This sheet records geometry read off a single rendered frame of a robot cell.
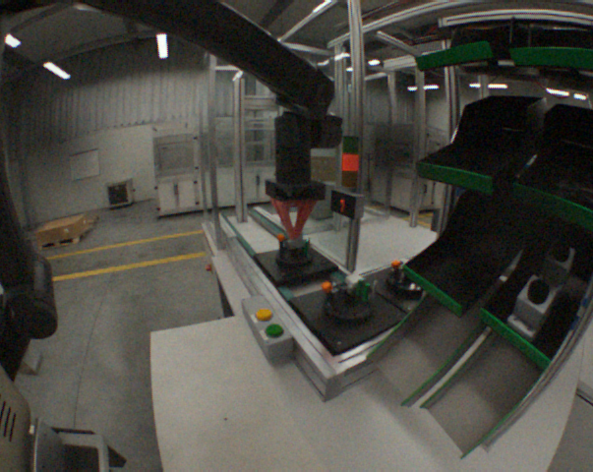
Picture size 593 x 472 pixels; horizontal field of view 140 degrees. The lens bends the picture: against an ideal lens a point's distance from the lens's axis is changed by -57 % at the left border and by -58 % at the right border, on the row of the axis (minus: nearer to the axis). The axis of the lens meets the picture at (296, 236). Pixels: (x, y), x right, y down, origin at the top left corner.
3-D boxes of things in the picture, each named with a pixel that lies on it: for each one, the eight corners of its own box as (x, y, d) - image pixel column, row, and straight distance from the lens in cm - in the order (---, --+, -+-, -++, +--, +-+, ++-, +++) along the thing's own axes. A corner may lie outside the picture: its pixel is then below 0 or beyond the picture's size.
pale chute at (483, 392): (465, 455, 48) (461, 459, 44) (425, 407, 49) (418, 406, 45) (574, 321, 51) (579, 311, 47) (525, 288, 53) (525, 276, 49)
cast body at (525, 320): (525, 350, 35) (541, 316, 30) (503, 332, 36) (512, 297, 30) (554, 307, 40) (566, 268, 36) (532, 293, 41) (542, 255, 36)
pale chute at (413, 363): (409, 407, 49) (400, 406, 44) (375, 362, 54) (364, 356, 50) (513, 288, 51) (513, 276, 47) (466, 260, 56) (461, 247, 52)
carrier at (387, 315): (335, 357, 58) (341, 315, 50) (289, 304, 74) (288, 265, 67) (407, 321, 72) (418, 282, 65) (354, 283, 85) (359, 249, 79)
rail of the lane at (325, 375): (323, 403, 61) (327, 377, 52) (227, 256, 127) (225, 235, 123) (343, 393, 63) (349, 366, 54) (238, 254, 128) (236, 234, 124)
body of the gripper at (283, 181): (297, 186, 48) (296, 147, 47) (326, 196, 39) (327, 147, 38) (264, 189, 45) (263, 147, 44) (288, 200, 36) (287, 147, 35)
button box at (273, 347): (267, 361, 64) (266, 344, 59) (242, 315, 79) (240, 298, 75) (293, 353, 66) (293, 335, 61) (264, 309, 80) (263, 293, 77)
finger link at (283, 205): (299, 227, 49) (298, 179, 47) (318, 239, 43) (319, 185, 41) (266, 233, 47) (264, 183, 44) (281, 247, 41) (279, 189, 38)
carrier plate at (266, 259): (276, 287, 81) (276, 281, 80) (254, 258, 101) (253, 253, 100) (338, 270, 92) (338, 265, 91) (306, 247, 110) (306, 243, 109)
